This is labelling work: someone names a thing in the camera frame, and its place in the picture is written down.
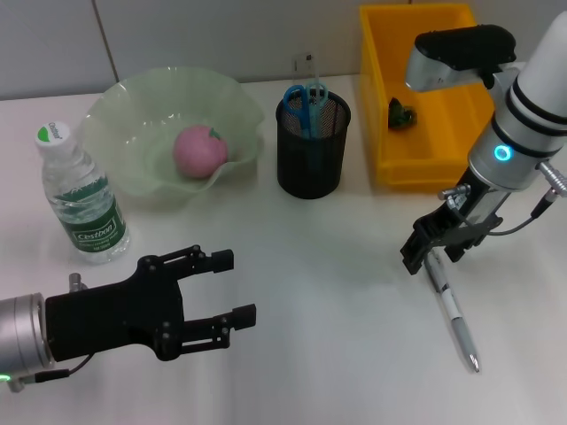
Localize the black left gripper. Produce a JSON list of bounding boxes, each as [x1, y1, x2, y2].
[[43, 243, 258, 363]]

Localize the green plastic wrapper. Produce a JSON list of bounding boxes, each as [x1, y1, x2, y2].
[[387, 97, 420, 131]]

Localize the transparent plastic ruler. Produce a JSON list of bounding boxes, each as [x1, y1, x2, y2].
[[291, 51, 323, 139]]

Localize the left gripper cable with plug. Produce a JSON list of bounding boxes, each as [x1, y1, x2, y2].
[[7, 272, 95, 394]]

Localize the pale green wavy glass bowl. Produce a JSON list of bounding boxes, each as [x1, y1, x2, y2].
[[81, 65, 266, 198]]

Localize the yellow plastic bin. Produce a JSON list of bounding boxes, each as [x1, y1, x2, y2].
[[358, 3, 513, 192]]

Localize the clear green-label water bottle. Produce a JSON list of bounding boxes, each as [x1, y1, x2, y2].
[[34, 121, 132, 266]]

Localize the light blue scissors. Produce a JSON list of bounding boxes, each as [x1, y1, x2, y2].
[[282, 81, 329, 134]]

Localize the pink toy peach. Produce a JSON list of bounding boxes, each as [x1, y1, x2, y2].
[[172, 125, 230, 181]]

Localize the black mesh pen holder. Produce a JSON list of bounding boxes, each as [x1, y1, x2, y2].
[[275, 88, 352, 200]]

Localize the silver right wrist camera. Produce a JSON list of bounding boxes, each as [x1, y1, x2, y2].
[[404, 24, 518, 94]]

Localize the silver ballpoint pen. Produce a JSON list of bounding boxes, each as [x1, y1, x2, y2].
[[423, 249, 483, 374]]

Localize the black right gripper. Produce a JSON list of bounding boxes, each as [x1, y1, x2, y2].
[[400, 169, 511, 276]]

